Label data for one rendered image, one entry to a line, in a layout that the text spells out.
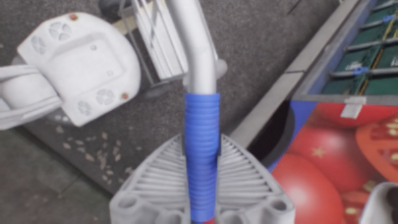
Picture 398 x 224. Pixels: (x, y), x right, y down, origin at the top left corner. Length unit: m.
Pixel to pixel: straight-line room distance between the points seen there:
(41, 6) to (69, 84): 0.64
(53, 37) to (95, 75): 0.25
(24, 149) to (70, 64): 0.64
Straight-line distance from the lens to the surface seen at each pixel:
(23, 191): 1.55
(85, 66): 1.07
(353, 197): 0.90
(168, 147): 0.16
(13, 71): 1.06
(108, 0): 1.25
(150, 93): 1.11
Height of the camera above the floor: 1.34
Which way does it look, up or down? 64 degrees down
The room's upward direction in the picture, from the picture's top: 96 degrees clockwise
